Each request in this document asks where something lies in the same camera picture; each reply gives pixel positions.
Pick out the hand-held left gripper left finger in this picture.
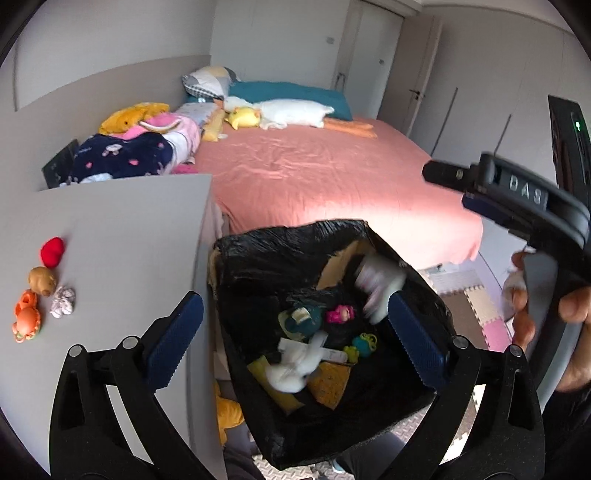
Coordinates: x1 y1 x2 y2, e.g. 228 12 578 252
48 291 218 480

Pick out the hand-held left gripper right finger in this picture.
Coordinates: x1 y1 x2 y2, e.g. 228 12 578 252
383 291 548 480

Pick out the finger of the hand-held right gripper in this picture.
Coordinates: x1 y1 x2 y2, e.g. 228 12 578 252
462 190 512 230
422 159 482 191

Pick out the green yellow frog toy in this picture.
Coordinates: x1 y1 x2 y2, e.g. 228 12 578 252
344 332 378 363

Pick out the pink toy figure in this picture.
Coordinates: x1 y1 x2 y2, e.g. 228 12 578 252
325 305 356 325

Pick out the long white carton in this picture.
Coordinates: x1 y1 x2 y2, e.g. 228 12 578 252
278 338 349 365

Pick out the cardboard bin with black bag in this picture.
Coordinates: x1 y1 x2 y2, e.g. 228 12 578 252
208 219 455 472

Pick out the yellow snack packet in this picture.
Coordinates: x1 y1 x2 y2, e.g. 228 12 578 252
247 357 305 411

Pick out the yellow printed paper bag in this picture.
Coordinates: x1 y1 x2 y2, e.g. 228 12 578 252
307 362 352 409

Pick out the teal grey toy figure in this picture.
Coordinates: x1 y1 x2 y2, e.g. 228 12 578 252
278 305 329 342

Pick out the white plush toy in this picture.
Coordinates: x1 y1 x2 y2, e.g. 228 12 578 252
267 332 329 393

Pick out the person's right forearm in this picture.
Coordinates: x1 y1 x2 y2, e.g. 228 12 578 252
538 360 591 480

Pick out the person's right hand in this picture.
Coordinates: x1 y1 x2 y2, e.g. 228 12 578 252
504 250 591 394

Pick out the grey panelled wardrobe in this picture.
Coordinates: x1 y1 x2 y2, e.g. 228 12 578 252
431 85 555 185

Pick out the pastel foam floor mat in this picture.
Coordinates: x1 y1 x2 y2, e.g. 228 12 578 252
425 268 513 352

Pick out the mustard plush cushion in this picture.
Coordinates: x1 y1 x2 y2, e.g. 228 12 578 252
215 381 245 446

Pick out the grey room door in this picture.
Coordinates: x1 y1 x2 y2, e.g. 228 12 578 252
379 16 444 137

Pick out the small white pink toy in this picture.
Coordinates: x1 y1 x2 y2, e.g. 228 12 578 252
50 286 76 318

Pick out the pink bed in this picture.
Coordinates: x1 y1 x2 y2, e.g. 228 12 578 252
191 117 485 273

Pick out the person's leg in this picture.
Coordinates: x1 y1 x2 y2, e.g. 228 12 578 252
335 429 430 480

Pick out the brown potato toy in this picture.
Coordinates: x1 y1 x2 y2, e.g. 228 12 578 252
28 266 58 296

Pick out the red heart toy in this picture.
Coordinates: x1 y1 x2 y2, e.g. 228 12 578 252
41 237 65 268

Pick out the white wardrobe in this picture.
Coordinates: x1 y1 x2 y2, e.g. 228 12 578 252
335 0 407 95

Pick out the orange crab toy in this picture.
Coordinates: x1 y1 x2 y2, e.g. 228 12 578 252
12 290 43 342

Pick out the white goose plush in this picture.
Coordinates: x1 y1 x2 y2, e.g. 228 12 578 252
224 96 377 139

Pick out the teal pillow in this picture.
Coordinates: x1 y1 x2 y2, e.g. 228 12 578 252
185 80 354 121

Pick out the navy printed blanket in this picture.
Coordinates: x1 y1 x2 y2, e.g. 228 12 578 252
69 134 176 185

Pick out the pink cloth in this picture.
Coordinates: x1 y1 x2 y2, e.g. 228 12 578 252
122 115 201 164

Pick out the yellow long pillow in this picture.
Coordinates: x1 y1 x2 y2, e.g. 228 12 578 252
201 107 229 143

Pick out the yellow duck plush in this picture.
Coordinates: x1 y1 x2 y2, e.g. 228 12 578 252
225 106 262 131

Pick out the grey patterned pillow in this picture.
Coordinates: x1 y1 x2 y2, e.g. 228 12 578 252
174 102 218 127

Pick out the yellow plush toy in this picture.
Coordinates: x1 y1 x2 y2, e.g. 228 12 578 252
99 102 171 136

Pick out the checkered pillow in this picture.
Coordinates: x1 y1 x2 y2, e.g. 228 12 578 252
181 66 241 100

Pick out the black wall socket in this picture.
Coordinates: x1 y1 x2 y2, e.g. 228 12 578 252
41 138 79 190

